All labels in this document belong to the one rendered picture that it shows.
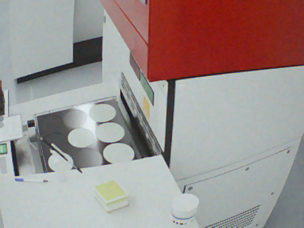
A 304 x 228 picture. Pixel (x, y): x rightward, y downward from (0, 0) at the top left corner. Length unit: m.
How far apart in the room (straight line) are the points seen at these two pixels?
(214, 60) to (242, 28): 0.15
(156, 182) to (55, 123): 0.49
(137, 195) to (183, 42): 0.44
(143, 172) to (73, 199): 0.26
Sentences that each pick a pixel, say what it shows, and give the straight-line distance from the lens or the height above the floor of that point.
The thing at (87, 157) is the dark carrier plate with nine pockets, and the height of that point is 0.90.
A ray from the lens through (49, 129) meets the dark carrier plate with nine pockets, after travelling 1.58.
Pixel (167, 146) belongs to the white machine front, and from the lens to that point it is 1.36.
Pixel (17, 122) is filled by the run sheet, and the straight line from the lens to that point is 1.55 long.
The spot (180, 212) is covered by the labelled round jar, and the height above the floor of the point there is 1.05.
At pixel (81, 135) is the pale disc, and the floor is 0.90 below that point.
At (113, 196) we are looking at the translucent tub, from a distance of 1.16.
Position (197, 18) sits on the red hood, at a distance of 1.14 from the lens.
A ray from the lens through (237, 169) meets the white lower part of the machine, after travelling 1.62.
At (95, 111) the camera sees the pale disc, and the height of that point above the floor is 0.90.
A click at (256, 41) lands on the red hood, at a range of 1.28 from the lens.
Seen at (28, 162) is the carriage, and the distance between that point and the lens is 1.49.
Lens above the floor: 1.91
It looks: 39 degrees down
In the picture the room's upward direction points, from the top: 2 degrees clockwise
